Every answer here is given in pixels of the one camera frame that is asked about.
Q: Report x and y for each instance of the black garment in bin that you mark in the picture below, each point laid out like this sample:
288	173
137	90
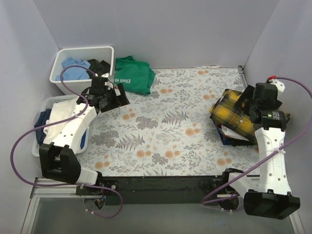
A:
99	68

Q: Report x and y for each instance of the white folded shirt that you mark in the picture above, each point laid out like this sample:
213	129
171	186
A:
227	132

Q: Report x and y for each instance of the aluminium frame rail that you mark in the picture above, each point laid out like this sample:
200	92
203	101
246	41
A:
56	209

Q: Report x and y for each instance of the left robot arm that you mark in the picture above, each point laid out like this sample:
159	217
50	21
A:
58	158

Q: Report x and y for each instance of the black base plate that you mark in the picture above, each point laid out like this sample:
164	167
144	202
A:
162	190

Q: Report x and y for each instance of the floral tablecloth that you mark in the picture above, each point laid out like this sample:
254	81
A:
169	132

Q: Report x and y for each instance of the white plastic bin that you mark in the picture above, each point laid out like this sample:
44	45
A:
100	53

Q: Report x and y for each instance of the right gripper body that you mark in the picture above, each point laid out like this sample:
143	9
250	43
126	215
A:
247	105

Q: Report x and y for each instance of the green printed shirt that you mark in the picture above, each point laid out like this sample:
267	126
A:
136	76

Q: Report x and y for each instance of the yellow plaid long sleeve shirt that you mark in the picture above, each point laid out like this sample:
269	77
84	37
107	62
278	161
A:
223	112

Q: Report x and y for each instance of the white laundry basket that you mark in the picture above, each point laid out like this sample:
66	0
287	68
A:
48	104

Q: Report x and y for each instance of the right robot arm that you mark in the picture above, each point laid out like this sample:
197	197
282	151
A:
272	197

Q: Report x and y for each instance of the light blue shirt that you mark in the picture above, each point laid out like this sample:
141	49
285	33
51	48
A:
75	73

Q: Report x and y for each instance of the navy blue garment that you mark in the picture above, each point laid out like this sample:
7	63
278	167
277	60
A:
43	117

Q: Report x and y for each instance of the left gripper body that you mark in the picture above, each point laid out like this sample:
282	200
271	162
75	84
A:
117	98

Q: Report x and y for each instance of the white folded garment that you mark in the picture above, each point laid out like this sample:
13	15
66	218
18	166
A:
60	111

